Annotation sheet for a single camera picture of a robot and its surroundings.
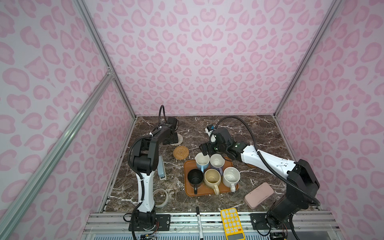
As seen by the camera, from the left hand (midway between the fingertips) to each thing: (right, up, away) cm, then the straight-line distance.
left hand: (172, 138), depth 103 cm
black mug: (+16, -19, -23) cm, 34 cm away
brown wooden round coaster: (+38, -7, -47) cm, 60 cm away
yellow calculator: (+34, -40, -33) cm, 62 cm away
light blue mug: (+20, -13, -13) cm, 27 cm away
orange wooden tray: (+37, -14, -10) cm, 41 cm away
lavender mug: (+29, -13, -13) cm, 35 cm away
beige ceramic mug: (+26, -21, -17) cm, 38 cm away
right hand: (+22, -1, -20) cm, 30 cm away
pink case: (+51, -29, -23) cm, 63 cm away
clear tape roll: (-3, -31, -22) cm, 38 cm away
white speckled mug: (+37, -20, -17) cm, 46 cm away
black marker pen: (+18, -39, -31) cm, 53 cm away
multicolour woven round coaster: (+5, -1, 0) cm, 5 cm away
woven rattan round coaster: (+6, -9, -5) cm, 12 cm away
